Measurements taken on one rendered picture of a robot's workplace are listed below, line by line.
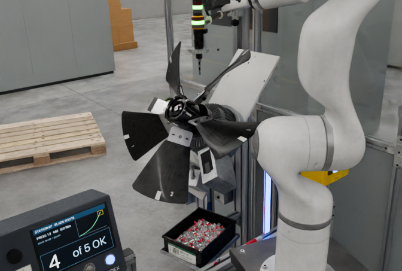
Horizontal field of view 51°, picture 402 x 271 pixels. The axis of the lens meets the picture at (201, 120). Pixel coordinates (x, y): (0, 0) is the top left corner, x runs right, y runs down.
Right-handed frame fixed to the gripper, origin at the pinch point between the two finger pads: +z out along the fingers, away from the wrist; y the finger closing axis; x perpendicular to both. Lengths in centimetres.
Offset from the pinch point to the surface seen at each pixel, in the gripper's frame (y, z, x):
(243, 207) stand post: 37, 35, -96
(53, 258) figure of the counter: -73, -6, -46
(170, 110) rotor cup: 1.5, 33.2, -36.4
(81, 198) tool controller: -62, -3, -38
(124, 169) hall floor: 102, 226, -126
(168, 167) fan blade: -9, 29, -56
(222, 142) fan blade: -4.1, 3.5, -45.0
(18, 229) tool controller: -78, -4, -37
